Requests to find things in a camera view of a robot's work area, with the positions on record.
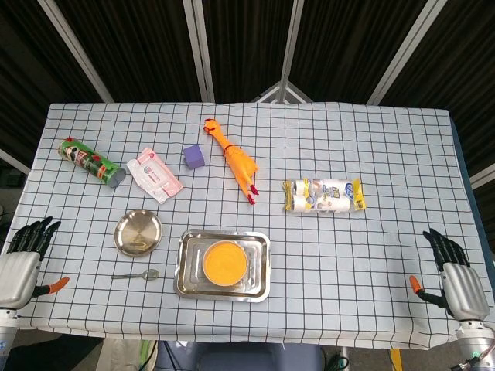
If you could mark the rectangular steel tray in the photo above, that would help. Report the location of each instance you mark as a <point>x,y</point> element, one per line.
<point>189,286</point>

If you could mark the pink wet wipes pack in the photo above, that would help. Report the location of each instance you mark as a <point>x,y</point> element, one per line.
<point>152,175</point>

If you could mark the orange rubber chicken toy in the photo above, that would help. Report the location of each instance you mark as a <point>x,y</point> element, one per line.
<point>237,162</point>

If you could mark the round steel plate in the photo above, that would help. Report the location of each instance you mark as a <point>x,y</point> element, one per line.
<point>137,232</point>

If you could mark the bowl of yellow powder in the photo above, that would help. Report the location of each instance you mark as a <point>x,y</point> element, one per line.
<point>225,263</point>

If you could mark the green chip can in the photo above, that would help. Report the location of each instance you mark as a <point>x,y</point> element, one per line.
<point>89,162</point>

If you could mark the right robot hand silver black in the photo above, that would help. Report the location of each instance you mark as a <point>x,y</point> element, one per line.
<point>462,290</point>

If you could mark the purple foam cube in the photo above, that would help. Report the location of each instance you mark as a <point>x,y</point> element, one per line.
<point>193,156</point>

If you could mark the checkered light blue tablecloth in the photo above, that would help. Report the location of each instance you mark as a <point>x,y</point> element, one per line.
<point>348,251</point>

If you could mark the white trash bag rolls pack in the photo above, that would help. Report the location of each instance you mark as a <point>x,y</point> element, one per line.
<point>325,195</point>

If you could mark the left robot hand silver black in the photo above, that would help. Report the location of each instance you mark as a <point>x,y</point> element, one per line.
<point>19,270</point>

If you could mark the dark folding screen white frame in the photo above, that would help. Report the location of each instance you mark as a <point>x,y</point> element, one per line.
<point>247,38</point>

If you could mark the small metal spoon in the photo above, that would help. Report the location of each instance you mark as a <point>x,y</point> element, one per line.
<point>149,274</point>

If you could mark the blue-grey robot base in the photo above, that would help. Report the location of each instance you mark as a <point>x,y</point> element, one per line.
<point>239,357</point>

